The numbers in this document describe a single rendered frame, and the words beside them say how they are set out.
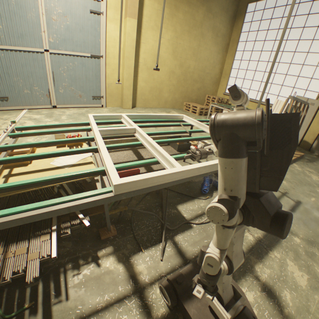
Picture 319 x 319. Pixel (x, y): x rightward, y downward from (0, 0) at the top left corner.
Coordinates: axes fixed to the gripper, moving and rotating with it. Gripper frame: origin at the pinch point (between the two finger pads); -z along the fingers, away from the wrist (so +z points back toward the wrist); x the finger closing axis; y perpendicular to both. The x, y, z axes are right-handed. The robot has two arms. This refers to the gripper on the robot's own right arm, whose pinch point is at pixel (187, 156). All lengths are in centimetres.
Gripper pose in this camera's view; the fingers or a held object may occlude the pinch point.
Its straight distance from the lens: 117.1
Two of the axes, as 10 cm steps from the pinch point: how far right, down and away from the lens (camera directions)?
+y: -1.4, 8.5, 5.1
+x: 5.0, 5.0, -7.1
